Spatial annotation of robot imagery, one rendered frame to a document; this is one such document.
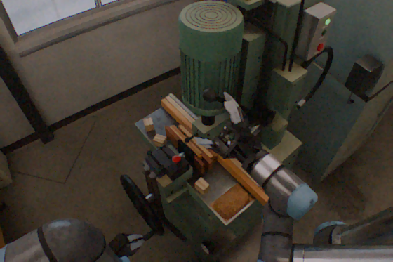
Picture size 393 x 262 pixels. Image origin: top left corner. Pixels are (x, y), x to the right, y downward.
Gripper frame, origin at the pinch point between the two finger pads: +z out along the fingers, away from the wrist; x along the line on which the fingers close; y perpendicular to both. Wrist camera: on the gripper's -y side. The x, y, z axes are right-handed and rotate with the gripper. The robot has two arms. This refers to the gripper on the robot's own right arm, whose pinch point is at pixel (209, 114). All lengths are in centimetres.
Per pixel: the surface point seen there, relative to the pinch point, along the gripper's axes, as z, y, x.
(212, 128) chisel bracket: 8.8, -23.0, 10.0
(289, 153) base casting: -9, -64, 8
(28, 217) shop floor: 90, -26, 154
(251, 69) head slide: 5.6, -15.7, -15.7
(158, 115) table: 39, -31, 26
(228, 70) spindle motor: 4.3, -2.4, -12.5
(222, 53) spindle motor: 4.4, 4.3, -15.8
